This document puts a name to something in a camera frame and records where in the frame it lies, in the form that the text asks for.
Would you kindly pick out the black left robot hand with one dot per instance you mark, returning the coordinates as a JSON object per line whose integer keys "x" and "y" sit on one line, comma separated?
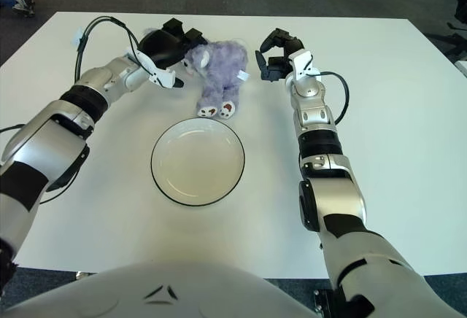
{"x": 160, "y": 46}

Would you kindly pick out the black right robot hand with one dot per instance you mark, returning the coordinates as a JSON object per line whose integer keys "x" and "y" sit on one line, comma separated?
{"x": 279, "y": 68}

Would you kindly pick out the purple plush bunny doll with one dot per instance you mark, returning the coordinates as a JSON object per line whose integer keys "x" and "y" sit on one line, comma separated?
{"x": 222, "y": 66}

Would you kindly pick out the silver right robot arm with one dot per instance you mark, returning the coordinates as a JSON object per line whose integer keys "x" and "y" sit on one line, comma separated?
{"x": 328, "y": 194}

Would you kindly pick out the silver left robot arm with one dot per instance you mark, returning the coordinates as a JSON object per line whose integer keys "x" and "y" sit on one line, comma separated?
{"x": 36, "y": 150}

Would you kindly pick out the white plate with black rim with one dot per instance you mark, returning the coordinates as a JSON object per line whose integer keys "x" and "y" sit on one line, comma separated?
{"x": 197, "y": 165}

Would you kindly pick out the grey white sneaker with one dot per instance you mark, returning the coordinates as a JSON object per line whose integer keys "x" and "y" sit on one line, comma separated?
{"x": 25, "y": 4}

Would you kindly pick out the black stand legs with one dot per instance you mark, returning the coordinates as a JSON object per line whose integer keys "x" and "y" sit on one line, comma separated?
{"x": 454, "y": 41}

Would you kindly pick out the black device on stand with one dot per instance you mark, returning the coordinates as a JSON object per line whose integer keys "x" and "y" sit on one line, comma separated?
{"x": 461, "y": 11}

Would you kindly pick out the grey robot torso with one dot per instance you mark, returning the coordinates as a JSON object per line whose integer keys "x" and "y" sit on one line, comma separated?
{"x": 164, "y": 296}

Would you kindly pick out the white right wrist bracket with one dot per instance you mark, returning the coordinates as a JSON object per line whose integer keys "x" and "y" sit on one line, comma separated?
{"x": 301, "y": 62}

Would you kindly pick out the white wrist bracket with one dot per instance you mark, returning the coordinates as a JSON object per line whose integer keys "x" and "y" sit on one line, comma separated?
{"x": 301, "y": 62}
{"x": 164, "y": 77}

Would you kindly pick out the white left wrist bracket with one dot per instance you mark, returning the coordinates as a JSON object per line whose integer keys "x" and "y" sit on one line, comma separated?
{"x": 164, "y": 77}

